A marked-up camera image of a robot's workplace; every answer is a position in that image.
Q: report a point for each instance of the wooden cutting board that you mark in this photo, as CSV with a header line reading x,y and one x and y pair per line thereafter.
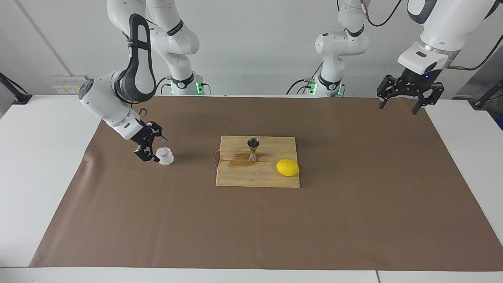
x,y
243,175

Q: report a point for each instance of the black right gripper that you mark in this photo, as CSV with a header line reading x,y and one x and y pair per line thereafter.
x,y
142,135

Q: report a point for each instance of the black clamp mount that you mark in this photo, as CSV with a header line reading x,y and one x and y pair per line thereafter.
x,y
21,98
480,103

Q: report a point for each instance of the brown paper table mat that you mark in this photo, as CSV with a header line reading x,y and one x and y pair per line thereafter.
x,y
353,204

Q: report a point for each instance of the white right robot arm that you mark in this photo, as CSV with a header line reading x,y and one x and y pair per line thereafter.
x,y
133,67

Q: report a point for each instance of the yellow lemon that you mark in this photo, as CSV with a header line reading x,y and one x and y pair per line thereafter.
x,y
287,168

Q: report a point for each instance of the clear crinkled plastic cup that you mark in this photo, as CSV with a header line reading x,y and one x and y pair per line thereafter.
x,y
165,156

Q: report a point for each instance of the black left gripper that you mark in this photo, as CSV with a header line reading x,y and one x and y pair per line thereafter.
x,y
417,76

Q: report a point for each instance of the steel double jigger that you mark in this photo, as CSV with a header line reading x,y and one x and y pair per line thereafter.
x,y
253,151

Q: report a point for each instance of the white wall socket strip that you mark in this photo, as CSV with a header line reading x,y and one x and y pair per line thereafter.
x,y
70,85

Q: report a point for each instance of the dark grey panel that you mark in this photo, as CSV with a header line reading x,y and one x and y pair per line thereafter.
x,y
493,72

